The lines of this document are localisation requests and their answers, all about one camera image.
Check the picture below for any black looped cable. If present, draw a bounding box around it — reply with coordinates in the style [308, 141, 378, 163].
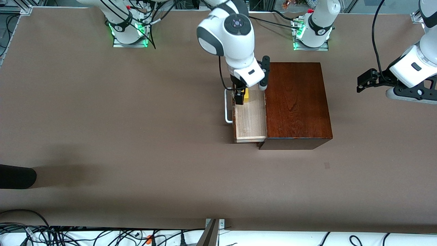
[0, 209, 52, 236]

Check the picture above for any black cable on table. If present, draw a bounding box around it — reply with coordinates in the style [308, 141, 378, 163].
[249, 15, 298, 30]

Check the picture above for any black rounded cylinder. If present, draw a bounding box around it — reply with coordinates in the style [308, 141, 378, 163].
[0, 164, 37, 189]

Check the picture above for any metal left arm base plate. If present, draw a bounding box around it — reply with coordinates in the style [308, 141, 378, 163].
[292, 19, 329, 52]

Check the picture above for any dark brown wooden cabinet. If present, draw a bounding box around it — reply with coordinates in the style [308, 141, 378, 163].
[258, 62, 333, 150]

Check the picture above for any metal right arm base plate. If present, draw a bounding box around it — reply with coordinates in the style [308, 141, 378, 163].
[113, 24, 150, 48]

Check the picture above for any wooden drawer with white handle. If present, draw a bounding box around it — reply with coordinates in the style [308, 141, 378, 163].
[224, 88, 268, 143]

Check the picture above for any metal table clamp bracket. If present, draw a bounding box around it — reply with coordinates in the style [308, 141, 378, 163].
[196, 219, 226, 246]

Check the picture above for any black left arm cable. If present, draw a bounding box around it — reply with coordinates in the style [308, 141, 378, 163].
[371, 0, 394, 83]

